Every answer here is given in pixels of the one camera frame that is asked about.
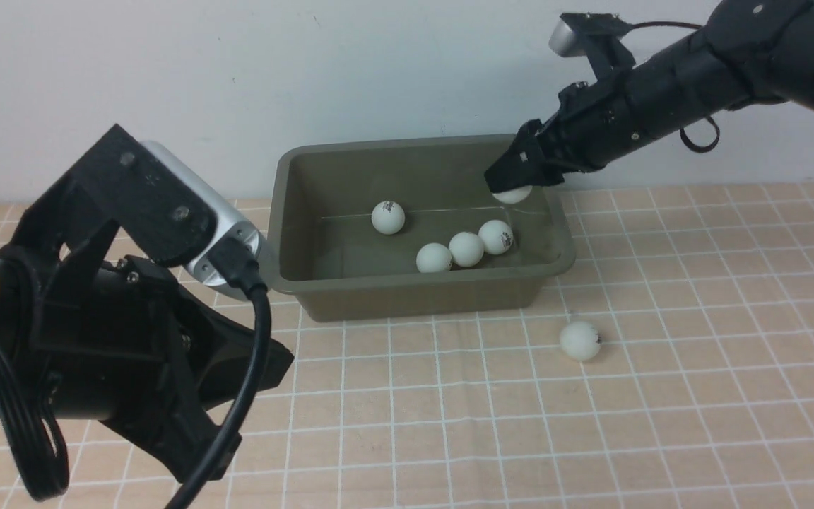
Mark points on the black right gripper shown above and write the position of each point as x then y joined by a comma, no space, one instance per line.
594,126

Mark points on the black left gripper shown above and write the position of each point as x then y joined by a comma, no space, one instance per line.
135,349

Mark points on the white ball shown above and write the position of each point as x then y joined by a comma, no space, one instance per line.
467,249
434,258
388,218
580,340
514,196
497,237

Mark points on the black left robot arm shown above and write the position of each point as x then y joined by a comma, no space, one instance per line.
36,442

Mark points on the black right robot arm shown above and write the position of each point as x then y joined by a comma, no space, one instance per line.
747,53

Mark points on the olive green plastic bin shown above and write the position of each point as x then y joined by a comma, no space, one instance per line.
331,259

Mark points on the peach checked tablecloth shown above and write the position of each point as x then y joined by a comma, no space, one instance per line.
702,395

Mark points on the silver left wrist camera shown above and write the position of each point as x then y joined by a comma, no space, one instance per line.
142,189

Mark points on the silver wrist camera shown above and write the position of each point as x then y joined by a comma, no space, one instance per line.
142,189
599,38

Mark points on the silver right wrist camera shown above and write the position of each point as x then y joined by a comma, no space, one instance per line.
599,38

